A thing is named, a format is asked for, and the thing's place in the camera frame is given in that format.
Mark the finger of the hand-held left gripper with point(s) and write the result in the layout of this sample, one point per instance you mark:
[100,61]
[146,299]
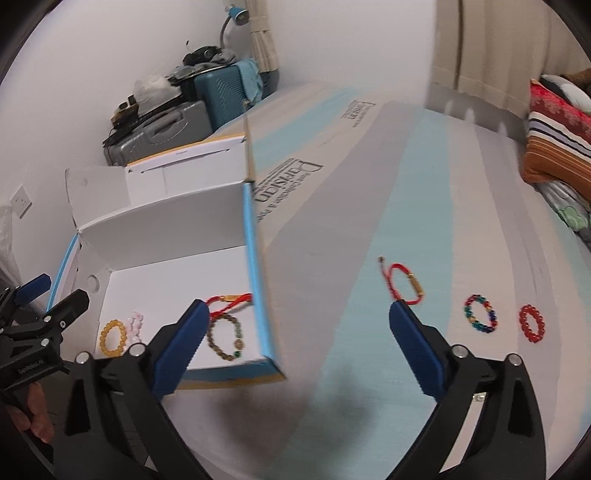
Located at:
[69,304]
[34,286]

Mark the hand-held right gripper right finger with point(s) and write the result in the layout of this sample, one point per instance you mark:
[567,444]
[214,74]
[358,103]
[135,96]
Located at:
[418,350]

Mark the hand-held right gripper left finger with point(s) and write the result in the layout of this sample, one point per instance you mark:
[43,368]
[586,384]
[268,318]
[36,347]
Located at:
[180,350]

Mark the blue yellow cardboard box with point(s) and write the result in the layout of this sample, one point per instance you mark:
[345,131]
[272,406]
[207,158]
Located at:
[175,230]

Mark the person's left hand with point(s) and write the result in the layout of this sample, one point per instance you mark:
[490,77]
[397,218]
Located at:
[37,415]

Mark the striped bed sheet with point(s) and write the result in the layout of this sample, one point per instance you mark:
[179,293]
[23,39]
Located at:
[369,207]

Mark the small brown box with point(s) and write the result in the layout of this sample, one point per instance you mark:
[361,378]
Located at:
[127,108]

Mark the grey suitcase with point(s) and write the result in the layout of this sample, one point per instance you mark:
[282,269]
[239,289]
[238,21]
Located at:
[166,129]

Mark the floral quilt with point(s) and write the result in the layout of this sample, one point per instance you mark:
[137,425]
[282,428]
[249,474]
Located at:
[572,212]

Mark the white plastic bag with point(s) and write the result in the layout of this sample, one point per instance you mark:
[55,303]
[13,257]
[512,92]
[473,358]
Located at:
[152,87]

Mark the striped red orange pillow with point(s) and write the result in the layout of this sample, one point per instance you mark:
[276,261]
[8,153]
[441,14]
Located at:
[558,138]

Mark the teal suitcase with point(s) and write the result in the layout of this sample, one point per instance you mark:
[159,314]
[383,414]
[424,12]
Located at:
[221,97]

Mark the teal cloth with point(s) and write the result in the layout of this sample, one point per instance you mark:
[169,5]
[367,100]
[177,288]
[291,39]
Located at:
[251,76]

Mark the black bag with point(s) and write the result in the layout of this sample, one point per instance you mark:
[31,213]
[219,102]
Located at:
[201,53]

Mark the black white cloth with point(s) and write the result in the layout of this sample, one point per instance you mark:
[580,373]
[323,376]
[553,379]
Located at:
[568,87]

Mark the beige window curtain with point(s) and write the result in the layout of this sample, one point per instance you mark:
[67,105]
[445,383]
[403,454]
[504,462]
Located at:
[498,46]

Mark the tied beige curtain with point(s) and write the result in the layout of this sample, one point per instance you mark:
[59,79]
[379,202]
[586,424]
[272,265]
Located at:
[263,46]

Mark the brown blanket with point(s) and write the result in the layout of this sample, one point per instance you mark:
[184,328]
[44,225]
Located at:
[581,76]

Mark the blue desk lamp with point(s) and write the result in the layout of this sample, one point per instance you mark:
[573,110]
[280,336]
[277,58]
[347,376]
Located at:
[239,14]

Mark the white wall socket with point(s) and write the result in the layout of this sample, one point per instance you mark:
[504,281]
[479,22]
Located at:
[21,201]

